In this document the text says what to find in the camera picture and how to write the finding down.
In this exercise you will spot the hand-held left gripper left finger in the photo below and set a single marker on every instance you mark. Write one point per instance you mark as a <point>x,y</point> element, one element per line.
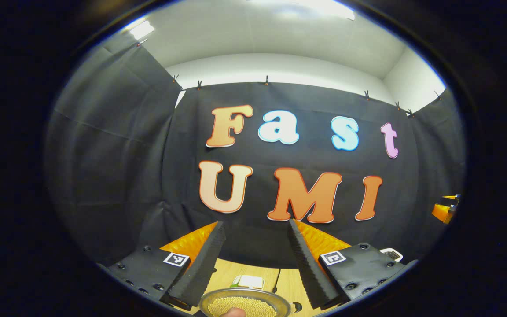
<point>203,268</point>

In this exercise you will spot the white toaster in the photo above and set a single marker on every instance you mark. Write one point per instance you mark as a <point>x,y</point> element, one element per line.
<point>383,251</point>

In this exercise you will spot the heap of yellow soybeans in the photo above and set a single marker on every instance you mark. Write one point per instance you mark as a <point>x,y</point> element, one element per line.
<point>244,304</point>

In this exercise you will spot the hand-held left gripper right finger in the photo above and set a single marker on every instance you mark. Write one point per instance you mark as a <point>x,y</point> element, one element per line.
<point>310,268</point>

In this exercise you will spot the row of black cloth clips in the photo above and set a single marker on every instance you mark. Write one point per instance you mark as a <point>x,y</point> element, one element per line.
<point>266,80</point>

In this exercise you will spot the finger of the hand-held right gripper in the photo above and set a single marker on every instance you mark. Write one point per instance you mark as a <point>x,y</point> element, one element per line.
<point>442,212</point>

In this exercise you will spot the sandwich on small plate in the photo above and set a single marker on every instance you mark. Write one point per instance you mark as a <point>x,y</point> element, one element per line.
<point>249,281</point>

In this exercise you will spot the black backdrop cloth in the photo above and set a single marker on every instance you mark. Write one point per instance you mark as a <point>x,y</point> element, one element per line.
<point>148,176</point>

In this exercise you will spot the ceiling light panel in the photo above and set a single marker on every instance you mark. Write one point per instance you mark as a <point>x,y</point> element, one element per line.
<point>141,30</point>

